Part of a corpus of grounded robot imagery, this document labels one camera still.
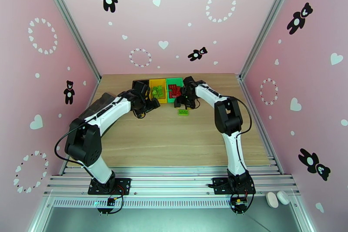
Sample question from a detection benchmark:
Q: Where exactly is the black base cable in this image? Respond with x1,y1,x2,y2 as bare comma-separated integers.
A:
97,185,131,216
229,182,256,215

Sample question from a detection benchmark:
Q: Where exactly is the slotted metal strip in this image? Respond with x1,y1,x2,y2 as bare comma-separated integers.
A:
51,198,295,209

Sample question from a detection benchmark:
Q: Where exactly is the white heart wall sticker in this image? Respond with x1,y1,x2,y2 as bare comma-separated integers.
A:
290,97,302,112
330,53,344,66

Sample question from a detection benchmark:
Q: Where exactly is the white oval object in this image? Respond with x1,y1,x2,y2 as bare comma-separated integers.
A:
266,192,279,208
277,190,291,205

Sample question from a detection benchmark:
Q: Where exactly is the aluminium rail platform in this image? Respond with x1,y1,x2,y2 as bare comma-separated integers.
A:
43,166,301,199

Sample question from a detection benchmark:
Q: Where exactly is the aluminium frame post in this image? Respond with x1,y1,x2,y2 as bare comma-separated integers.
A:
37,0,102,84
238,0,300,80

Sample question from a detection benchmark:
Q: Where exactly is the green plastic bin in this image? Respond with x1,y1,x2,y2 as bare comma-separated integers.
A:
166,77,186,104

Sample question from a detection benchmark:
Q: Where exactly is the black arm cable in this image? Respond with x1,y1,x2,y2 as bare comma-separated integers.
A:
54,131,82,168
234,97,253,138

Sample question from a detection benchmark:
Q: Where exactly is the black plastic bin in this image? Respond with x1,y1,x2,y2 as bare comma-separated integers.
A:
131,79,151,105

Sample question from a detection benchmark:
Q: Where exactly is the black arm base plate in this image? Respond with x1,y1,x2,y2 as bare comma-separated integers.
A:
87,177,132,195
212,177,257,195

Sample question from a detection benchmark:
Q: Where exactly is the yellow plastic bin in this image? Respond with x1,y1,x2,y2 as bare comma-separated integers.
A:
148,78,168,104

